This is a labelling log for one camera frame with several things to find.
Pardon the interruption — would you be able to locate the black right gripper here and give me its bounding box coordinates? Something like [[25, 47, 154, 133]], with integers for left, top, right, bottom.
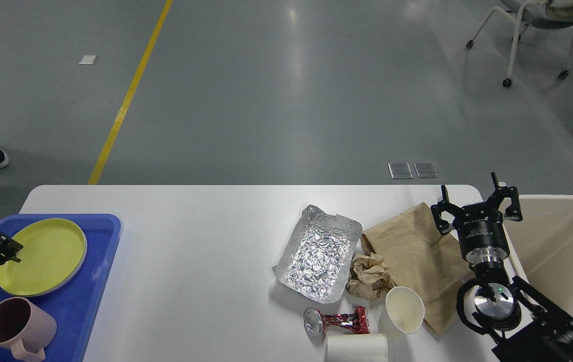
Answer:
[[430, 172, 524, 265]]

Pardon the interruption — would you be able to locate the yellow plastic plate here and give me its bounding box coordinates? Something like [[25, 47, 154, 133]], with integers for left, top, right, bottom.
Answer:
[[0, 218, 87, 297]]

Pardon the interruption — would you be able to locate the brown paper bag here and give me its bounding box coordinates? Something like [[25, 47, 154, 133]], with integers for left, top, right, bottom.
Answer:
[[361, 203, 473, 335]]

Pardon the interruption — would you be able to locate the pink mug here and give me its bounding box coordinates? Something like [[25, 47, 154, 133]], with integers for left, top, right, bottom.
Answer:
[[0, 297, 58, 361]]

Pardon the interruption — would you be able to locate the aluminium foil tray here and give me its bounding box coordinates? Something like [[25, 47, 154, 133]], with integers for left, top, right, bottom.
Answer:
[[272, 205, 363, 304]]

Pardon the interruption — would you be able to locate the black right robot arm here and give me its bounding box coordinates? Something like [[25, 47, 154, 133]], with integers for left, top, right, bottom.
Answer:
[[430, 172, 573, 361]]

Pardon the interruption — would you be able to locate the pale green plate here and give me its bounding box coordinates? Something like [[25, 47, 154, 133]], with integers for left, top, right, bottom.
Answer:
[[33, 232, 87, 296]]

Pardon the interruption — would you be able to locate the right metal floor plate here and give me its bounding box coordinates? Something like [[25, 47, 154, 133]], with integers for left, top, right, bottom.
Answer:
[[414, 162, 440, 178]]

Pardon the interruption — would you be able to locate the metal floor plate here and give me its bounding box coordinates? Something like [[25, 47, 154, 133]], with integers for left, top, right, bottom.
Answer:
[[414, 162, 440, 178], [388, 162, 414, 179]]

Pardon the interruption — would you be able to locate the blue plastic tray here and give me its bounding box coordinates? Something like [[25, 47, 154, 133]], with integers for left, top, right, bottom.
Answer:
[[0, 214, 121, 361]]

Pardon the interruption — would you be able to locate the beige plastic bin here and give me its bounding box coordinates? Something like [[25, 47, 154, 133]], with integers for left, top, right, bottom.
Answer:
[[504, 195, 573, 316]]

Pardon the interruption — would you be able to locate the left metal floor plate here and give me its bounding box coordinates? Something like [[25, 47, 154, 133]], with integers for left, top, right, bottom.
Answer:
[[388, 162, 414, 179]]

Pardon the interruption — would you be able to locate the upright white paper cup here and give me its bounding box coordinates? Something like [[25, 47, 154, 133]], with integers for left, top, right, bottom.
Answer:
[[378, 286, 425, 338]]

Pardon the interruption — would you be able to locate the crumpled brown paper ball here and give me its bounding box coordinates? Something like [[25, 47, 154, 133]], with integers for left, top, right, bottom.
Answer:
[[345, 252, 396, 302]]

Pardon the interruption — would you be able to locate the lying white paper cup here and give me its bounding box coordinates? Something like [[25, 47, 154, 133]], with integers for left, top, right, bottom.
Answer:
[[325, 334, 389, 361]]

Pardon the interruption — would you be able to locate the crushed red soda can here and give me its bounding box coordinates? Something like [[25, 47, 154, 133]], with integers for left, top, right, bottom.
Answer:
[[303, 306, 370, 338]]

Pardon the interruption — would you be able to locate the white framed office chair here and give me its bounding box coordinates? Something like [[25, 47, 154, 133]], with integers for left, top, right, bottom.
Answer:
[[465, 1, 573, 88]]

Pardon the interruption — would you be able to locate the white floor marker tag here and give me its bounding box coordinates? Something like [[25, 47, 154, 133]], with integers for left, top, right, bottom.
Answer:
[[78, 54, 98, 65]]

